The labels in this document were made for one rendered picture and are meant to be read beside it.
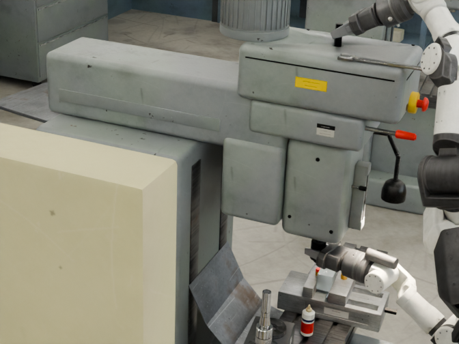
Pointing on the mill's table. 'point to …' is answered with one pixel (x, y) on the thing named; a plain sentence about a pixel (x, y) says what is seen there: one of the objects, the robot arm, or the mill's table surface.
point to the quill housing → (318, 190)
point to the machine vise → (298, 304)
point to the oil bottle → (307, 321)
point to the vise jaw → (341, 291)
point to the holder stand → (283, 328)
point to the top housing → (330, 74)
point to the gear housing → (310, 125)
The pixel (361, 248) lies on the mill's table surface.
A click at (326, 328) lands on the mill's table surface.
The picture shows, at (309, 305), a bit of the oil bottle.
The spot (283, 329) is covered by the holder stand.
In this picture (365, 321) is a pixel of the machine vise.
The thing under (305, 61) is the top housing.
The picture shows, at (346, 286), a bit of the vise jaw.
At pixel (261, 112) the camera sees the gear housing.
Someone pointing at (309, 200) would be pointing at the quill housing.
